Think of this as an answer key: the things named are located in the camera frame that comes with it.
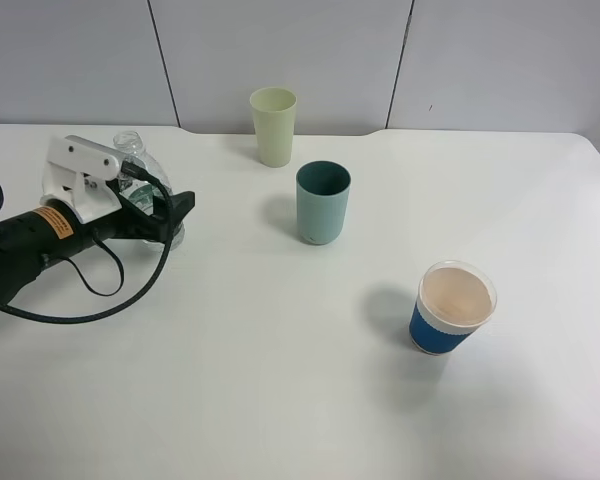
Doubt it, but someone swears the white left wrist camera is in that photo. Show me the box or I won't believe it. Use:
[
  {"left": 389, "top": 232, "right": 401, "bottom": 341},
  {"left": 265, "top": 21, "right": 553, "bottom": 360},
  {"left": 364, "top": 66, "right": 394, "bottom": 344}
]
[{"left": 40, "top": 135, "right": 124, "bottom": 224}]

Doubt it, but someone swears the teal plastic cup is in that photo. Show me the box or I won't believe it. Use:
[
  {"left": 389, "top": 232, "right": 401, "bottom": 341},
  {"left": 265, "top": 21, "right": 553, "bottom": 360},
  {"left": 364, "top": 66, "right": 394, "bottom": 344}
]
[{"left": 296, "top": 161, "right": 351, "bottom": 245}]

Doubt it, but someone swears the blue sleeve paper cup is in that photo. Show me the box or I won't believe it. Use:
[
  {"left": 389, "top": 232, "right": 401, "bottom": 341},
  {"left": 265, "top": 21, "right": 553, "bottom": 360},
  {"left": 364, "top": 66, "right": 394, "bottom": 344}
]
[{"left": 408, "top": 260, "right": 497, "bottom": 355}]

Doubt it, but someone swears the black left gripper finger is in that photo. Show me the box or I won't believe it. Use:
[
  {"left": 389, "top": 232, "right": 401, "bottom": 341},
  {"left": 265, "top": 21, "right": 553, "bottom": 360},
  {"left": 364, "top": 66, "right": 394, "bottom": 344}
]
[{"left": 150, "top": 191, "right": 195, "bottom": 235}]

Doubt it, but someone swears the clear bottle green label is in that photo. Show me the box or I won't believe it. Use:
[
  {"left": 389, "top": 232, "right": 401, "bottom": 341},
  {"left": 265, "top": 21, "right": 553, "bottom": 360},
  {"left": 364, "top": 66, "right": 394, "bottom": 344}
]
[{"left": 112, "top": 130, "right": 187, "bottom": 251}]

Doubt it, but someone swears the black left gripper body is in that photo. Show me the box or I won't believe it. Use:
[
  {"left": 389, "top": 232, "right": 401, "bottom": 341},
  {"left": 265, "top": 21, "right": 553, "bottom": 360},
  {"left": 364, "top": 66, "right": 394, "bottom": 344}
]
[{"left": 0, "top": 200, "right": 153, "bottom": 265}]

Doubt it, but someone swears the black braided camera cable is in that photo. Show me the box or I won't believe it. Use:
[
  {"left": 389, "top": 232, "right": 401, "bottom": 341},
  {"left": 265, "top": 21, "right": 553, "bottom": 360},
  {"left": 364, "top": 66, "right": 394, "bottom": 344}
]
[{"left": 0, "top": 162, "right": 174, "bottom": 325}]

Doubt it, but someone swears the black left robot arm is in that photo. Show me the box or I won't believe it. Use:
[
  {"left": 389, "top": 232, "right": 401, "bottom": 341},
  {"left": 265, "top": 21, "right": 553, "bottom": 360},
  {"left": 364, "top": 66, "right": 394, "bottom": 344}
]
[{"left": 0, "top": 200, "right": 166, "bottom": 305}]

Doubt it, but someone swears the pale yellow plastic cup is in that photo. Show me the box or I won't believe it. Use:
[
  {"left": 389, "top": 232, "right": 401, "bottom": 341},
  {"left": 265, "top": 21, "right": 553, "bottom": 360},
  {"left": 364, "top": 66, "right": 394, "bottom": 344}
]
[{"left": 249, "top": 87, "right": 297, "bottom": 168}]

